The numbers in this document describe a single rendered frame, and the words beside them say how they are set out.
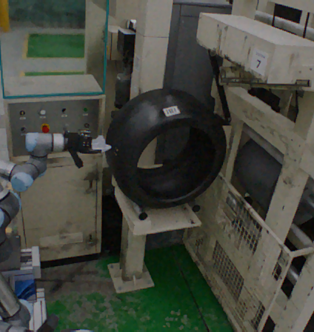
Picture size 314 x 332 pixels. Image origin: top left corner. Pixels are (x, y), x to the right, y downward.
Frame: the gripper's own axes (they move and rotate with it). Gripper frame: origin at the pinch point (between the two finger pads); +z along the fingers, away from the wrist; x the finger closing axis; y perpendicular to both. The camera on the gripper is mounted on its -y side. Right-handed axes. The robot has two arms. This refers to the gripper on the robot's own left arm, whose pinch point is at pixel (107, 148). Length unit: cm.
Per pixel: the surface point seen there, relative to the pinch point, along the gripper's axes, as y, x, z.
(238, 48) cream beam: 54, -15, 41
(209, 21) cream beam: 60, 12, 40
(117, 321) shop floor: -120, -3, 23
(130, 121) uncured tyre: 15.0, -2.9, 6.9
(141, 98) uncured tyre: 21.8, 7.1, 13.8
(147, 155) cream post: -16.5, 25.1, 31.2
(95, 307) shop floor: -121, 10, 13
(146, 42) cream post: 44, 25, 17
